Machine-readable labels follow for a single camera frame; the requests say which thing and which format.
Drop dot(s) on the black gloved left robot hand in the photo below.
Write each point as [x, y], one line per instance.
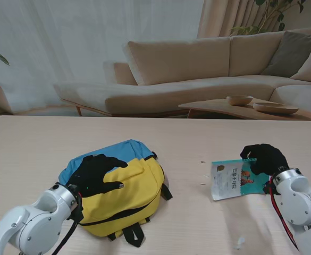
[94, 175]

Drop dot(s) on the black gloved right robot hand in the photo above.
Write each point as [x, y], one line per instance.
[269, 159]

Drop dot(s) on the blue and yellow school backpack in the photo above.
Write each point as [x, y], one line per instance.
[134, 194]

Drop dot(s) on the teal book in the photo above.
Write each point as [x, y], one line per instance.
[229, 180]

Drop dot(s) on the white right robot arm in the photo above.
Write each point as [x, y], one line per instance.
[301, 196]

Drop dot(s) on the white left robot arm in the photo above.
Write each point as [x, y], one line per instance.
[33, 220]

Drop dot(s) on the wide shallow wooden bowl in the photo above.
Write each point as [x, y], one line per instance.
[275, 108]

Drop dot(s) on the small deep wooden bowl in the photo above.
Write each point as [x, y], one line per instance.
[239, 101]

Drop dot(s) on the wooden coffee table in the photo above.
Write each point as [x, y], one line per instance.
[211, 106]

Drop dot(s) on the grey sofa cushion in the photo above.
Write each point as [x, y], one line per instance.
[290, 53]

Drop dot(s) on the beige sofa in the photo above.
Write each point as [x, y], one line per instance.
[184, 87]

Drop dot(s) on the tall green leafy plant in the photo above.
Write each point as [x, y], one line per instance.
[247, 30]

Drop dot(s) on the white sheer curtain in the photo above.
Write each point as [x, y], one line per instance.
[65, 40]

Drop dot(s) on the beige curtain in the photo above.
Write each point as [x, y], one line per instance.
[213, 18]

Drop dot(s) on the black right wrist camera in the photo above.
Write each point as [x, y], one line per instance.
[267, 189]

